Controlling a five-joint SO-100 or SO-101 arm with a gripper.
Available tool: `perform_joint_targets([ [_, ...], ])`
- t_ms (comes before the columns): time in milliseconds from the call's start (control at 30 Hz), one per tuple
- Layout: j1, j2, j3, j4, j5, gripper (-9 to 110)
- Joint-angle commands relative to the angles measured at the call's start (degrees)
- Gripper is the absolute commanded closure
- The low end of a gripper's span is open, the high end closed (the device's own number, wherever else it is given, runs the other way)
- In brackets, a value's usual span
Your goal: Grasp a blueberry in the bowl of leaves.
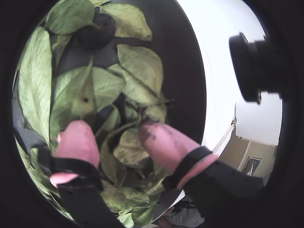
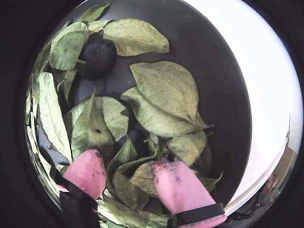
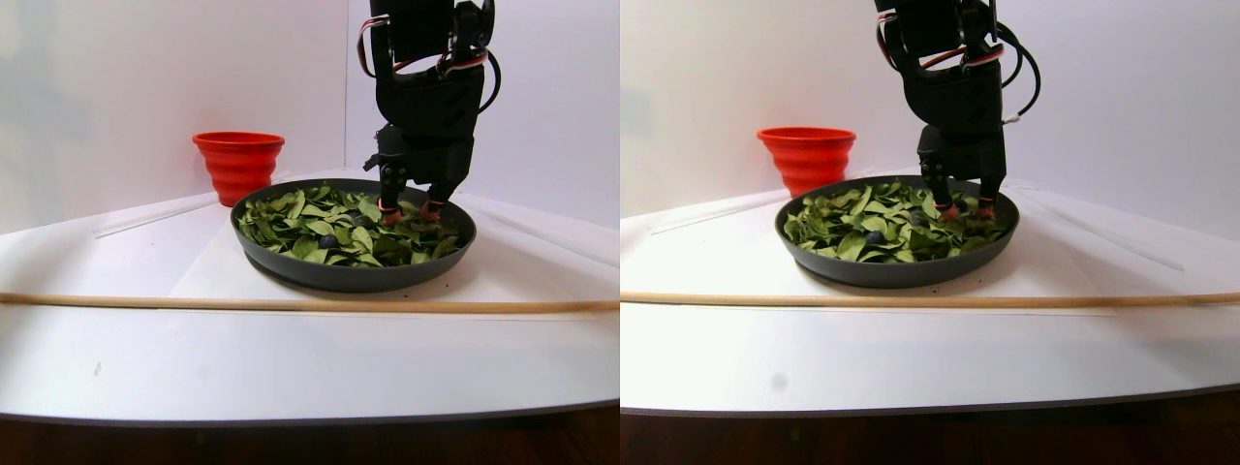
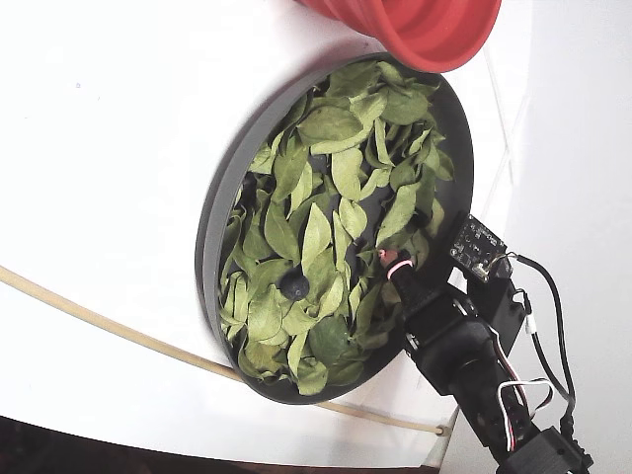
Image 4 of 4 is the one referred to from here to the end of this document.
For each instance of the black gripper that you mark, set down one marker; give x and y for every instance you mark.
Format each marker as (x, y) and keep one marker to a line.
(429, 307)

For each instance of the dark blueberry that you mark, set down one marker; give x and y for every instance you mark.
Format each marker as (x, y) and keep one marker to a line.
(295, 286)

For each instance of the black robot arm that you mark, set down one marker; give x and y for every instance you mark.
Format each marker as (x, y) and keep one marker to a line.
(474, 395)

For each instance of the dark grey round bowl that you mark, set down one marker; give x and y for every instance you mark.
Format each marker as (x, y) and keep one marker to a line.
(456, 148)

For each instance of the green dried leaf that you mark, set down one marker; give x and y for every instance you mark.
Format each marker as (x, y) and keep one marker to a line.
(405, 106)
(316, 237)
(264, 313)
(289, 170)
(353, 217)
(368, 106)
(261, 158)
(279, 229)
(400, 210)
(328, 123)
(345, 173)
(312, 377)
(353, 76)

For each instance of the dark green leaf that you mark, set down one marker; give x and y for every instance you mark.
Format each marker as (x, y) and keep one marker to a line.
(328, 340)

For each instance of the red plastic cup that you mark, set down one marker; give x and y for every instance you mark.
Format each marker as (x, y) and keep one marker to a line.
(434, 29)

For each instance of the camera circuit board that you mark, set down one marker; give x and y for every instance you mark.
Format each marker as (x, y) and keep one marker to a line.
(476, 242)

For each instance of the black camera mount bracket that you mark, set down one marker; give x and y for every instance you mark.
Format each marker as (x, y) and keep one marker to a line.
(498, 306)

